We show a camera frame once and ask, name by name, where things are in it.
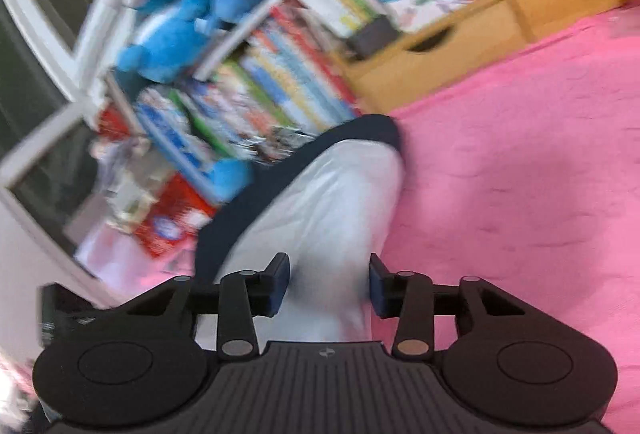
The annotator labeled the miniature bicycle model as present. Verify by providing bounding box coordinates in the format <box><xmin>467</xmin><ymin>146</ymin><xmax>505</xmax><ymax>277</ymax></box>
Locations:
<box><xmin>245</xmin><ymin>127</ymin><xmax>316</xmax><ymax>162</ymax></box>

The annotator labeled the white and navy jacket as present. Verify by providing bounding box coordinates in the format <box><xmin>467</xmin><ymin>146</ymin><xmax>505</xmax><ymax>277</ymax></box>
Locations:
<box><xmin>192</xmin><ymin>114</ymin><xmax>406</xmax><ymax>345</ymax></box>

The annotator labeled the wooden drawer organizer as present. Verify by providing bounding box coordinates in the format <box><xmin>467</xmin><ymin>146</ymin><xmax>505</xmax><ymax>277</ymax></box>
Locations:
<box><xmin>330</xmin><ymin>0</ymin><xmax>640</xmax><ymax>115</ymax></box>

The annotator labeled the black power adapter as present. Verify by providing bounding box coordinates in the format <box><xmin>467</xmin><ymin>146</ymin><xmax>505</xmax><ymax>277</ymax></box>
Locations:
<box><xmin>347</xmin><ymin>17</ymin><xmax>398</xmax><ymax>58</ymax></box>

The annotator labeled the row of children's books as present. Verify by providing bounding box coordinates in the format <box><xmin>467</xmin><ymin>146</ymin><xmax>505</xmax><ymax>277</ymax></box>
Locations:
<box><xmin>132</xmin><ymin>0</ymin><xmax>361</xmax><ymax>205</ymax></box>

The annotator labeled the white window frame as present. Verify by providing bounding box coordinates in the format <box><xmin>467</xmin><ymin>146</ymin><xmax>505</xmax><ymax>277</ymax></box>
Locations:
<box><xmin>0</xmin><ymin>0</ymin><xmax>166</xmax><ymax>310</ymax></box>

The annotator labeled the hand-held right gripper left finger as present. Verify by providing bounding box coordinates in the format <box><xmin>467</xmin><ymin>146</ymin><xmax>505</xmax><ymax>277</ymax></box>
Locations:
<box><xmin>125</xmin><ymin>253</ymin><xmax>291</xmax><ymax>361</ymax></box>

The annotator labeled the red plastic crate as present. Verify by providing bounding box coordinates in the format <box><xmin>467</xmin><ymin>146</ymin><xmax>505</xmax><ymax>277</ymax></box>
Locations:
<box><xmin>132</xmin><ymin>174</ymin><xmax>216</xmax><ymax>260</ymax></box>

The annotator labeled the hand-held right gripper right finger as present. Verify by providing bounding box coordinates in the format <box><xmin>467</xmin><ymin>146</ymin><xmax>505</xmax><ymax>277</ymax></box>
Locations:
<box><xmin>369</xmin><ymin>253</ymin><xmax>526</xmax><ymax>361</ymax></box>

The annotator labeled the pink blanket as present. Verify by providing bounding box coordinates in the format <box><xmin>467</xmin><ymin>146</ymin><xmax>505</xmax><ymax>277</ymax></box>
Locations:
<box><xmin>125</xmin><ymin>4</ymin><xmax>640</xmax><ymax>434</ymax></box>

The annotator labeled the round blue plush ball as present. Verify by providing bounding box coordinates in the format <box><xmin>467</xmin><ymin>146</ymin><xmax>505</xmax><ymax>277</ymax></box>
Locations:
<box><xmin>207</xmin><ymin>159</ymin><xmax>253</xmax><ymax>205</ymax></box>

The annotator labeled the large blue plush toy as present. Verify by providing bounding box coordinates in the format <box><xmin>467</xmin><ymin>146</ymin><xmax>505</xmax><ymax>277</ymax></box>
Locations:
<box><xmin>117</xmin><ymin>0</ymin><xmax>246</xmax><ymax>82</ymax></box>

